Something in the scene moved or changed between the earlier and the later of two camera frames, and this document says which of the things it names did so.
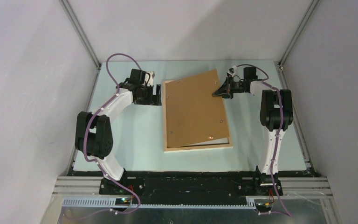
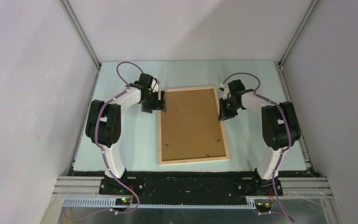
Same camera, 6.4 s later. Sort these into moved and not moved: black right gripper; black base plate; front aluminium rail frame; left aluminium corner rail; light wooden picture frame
Moved: black right gripper; light wooden picture frame
Not moved: left aluminium corner rail; black base plate; front aluminium rail frame
